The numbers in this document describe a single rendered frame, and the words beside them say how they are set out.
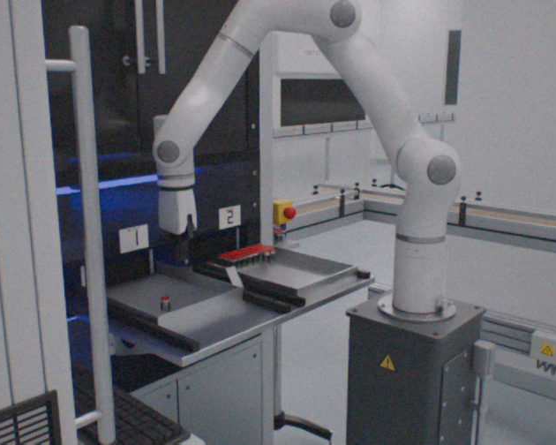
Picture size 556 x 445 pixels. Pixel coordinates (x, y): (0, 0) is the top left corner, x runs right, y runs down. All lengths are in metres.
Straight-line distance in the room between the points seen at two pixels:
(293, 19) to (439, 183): 0.47
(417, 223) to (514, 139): 1.53
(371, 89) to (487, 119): 1.62
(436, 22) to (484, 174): 7.62
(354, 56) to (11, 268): 0.89
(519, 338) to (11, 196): 1.97
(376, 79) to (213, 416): 1.15
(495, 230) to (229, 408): 1.13
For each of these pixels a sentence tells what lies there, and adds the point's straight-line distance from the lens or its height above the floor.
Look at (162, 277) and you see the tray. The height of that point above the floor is 0.88.
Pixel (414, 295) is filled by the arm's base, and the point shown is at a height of 0.92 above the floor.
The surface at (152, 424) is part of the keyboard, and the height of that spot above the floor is 0.83.
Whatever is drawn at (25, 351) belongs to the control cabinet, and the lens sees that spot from 0.86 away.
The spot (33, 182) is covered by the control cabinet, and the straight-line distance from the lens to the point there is 0.81.
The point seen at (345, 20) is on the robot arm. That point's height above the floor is 1.53.
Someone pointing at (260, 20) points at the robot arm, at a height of 1.54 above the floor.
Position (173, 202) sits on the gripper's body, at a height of 1.15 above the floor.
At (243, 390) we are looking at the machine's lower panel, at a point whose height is 0.44.
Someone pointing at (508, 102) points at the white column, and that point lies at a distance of 2.92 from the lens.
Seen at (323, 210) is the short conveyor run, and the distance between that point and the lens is 2.33.
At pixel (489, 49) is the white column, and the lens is 2.96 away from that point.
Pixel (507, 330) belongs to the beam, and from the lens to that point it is 2.43.
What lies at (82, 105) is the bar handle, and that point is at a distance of 0.85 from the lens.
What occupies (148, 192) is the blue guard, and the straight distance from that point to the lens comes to 1.60.
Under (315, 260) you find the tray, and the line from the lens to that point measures 1.78.
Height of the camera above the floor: 1.41
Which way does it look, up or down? 13 degrees down
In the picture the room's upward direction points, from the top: straight up
